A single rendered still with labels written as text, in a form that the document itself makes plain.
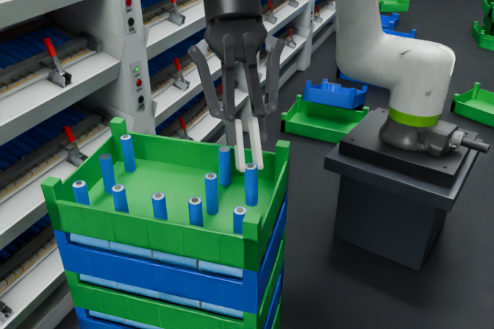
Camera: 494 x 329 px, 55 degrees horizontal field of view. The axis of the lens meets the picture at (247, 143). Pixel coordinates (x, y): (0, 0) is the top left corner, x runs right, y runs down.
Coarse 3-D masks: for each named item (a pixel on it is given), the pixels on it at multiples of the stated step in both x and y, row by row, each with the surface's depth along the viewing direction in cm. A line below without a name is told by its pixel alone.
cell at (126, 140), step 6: (120, 138) 76; (126, 138) 76; (126, 144) 76; (132, 144) 77; (126, 150) 76; (132, 150) 77; (126, 156) 77; (132, 156) 77; (126, 162) 78; (132, 162) 78; (126, 168) 78; (132, 168) 78
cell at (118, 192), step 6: (114, 186) 65; (120, 186) 64; (114, 192) 64; (120, 192) 64; (114, 198) 64; (120, 198) 64; (126, 198) 66; (114, 204) 65; (120, 204) 65; (126, 204) 66; (120, 210) 65; (126, 210) 66
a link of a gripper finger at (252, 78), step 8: (248, 40) 61; (248, 48) 61; (248, 56) 62; (248, 64) 62; (256, 64) 62; (248, 72) 62; (256, 72) 62; (248, 80) 63; (256, 80) 63; (248, 88) 64; (256, 88) 63; (256, 96) 63; (256, 104) 63; (256, 112) 63; (264, 112) 63
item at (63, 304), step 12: (288, 72) 231; (264, 96) 207; (216, 132) 178; (60, 288) 113; (48, 300) 110; (60, 300) 110; (72, 300) 113; (36, 312) 107; (48, 312) 107; (60, 312) 110; (24, 324) 104; (36, 324) 104; (48, 324) 107
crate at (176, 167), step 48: (144, 144) 80; (192, 144) 77; (288, 144) 72; (48, 192) 63; (96, 192) 74; (144, 192) 74; (192, 192) 74; (240, 192) 74; (144, 240) 63; (192, 240) 60; (240, 240) 58
